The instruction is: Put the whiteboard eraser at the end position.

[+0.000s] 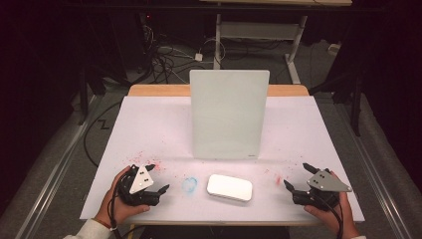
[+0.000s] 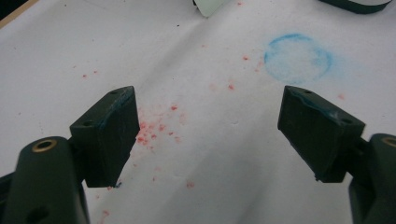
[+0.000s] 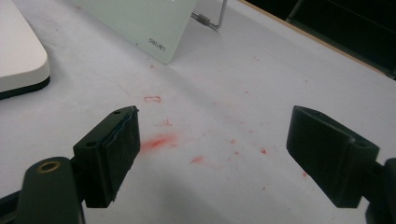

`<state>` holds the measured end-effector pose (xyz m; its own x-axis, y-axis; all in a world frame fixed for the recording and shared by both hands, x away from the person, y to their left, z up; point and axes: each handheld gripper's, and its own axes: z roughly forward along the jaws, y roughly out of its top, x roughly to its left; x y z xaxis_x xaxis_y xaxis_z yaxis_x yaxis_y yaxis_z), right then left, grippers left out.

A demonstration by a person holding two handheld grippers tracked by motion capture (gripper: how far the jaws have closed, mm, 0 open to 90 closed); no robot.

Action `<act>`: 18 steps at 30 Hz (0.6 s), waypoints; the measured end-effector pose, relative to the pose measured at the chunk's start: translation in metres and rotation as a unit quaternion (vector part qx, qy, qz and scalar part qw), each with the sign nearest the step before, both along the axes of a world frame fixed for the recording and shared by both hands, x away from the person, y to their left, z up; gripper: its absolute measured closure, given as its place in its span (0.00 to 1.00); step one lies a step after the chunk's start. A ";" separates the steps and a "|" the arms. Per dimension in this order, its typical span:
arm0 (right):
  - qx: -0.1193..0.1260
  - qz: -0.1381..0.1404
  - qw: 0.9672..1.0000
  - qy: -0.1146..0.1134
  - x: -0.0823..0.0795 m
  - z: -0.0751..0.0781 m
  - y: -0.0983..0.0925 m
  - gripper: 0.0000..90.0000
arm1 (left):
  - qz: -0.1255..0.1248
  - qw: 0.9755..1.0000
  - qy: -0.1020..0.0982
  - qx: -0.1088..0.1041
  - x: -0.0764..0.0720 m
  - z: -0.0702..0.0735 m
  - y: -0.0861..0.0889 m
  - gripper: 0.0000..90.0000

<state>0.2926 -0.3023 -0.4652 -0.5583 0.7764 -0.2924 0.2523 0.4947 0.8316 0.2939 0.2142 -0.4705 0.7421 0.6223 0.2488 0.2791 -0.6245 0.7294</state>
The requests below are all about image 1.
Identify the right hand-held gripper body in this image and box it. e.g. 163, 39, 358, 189
292, 168, 353, 212

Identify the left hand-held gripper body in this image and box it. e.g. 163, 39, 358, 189
115, 163, 161, 207

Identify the white rectangular eraser block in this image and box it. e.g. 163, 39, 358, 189
206, 173, 254, 202

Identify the white glass whiteboard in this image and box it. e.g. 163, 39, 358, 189
188, 69, 271, 160

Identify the person's right hand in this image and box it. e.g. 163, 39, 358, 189
303, 191, 361, 237

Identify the person's left hand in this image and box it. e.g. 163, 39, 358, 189
94, 165, 151, 227

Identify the black stand leg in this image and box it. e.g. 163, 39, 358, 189
78, 68, 90, 126

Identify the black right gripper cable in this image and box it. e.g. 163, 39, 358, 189
316, 191, 344, 239

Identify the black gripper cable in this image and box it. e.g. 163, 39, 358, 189
109, 185, 124, 239
316, 191, 344, 239

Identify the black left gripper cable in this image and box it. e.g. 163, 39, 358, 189
109, 185, 124, 239

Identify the metal floor rail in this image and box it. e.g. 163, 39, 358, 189
13, 94, 101, 239
334, 103, 416, 239

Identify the red wrist bracelet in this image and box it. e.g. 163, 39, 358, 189
93, 217, 117, 232

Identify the black floor cable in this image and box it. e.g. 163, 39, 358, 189
83, 100, 122, 167

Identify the bundle of floor cables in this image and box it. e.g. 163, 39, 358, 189
140, 24, 215, 85

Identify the white metal desk frame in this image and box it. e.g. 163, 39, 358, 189
213, 13, 309, 85

